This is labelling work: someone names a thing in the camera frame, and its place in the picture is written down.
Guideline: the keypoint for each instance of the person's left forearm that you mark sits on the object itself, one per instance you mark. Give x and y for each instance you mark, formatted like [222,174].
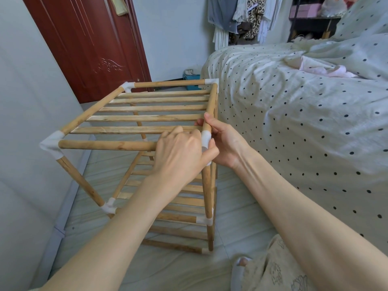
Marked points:
[121,233]

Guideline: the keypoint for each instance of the yellowish cloth on door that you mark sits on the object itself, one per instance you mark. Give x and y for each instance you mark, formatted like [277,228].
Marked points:
[118,5]

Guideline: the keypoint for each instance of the polka dot quilt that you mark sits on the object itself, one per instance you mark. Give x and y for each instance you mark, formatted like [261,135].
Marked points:
[360,33]

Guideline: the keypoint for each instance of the grey-blue hanging garment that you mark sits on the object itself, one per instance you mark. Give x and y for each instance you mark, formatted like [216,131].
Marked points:
[222,12]

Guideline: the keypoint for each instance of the person's right thumb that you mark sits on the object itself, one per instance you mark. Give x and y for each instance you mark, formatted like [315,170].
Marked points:
[213,122]

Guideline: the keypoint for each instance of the person's left thumb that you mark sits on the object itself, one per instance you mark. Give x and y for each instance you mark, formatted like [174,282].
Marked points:
[209,155]

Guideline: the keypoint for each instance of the person's right forearm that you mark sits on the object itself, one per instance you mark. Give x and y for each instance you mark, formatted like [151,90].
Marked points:
[303,227]

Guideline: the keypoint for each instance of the beige floral garment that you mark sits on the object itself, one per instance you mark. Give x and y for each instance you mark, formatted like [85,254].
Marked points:
[272,266]

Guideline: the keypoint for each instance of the grey slipper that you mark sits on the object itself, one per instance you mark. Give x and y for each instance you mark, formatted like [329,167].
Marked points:
[238,278]

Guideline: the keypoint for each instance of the white hanging garment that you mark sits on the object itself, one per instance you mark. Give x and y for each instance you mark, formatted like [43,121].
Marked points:
[269,18]
[219,37]

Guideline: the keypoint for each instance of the pale pink cloth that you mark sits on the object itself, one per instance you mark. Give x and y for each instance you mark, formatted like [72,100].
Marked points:
[318,69]

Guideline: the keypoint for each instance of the blue box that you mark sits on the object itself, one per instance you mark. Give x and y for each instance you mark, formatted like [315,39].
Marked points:
[191,78]

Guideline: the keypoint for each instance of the person's right hand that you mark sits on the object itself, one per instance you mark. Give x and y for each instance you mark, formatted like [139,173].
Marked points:
[230,145]

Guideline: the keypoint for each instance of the red wooden door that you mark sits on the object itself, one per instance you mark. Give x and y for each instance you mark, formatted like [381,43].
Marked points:
[88,42]

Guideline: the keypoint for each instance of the leopard print hanging garment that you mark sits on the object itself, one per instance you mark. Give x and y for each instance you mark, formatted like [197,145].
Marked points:
[254,15]

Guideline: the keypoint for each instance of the plastic bag with red print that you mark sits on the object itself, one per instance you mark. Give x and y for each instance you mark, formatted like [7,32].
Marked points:
[336,6]

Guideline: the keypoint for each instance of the wooden slatted shelf rack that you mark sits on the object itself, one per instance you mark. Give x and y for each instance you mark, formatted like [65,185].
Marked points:
[106,145]

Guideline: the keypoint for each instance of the pink box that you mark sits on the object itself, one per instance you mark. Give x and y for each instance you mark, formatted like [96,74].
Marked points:
[304,11]

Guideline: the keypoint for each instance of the person's left hand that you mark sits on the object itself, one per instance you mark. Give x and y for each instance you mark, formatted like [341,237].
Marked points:
[177,154]

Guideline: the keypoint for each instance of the bed with polka dot sheet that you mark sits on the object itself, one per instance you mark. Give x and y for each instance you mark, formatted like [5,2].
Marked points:
[303,124]

